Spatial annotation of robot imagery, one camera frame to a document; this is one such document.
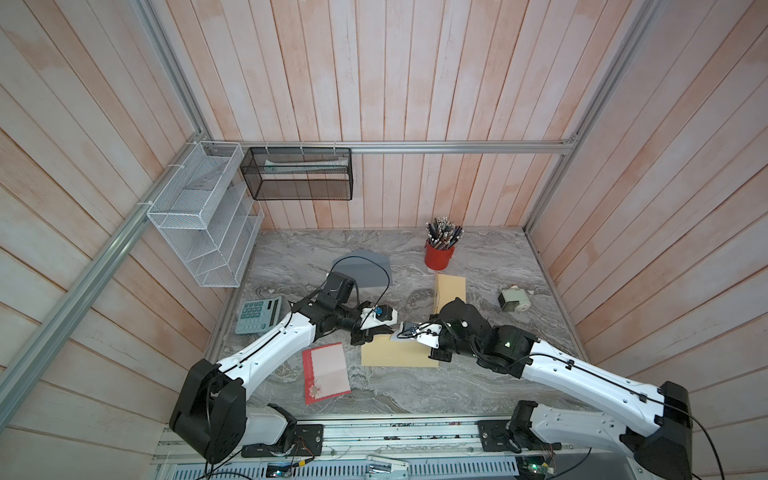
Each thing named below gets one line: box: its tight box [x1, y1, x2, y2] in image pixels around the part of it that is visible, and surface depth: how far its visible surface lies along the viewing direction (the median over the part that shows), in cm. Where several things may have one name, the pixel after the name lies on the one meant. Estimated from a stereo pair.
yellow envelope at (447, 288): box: [434, 273, 467, 314], surface depth 106 cm
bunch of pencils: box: [425, 216, 465, 250], surface depth 98 cm
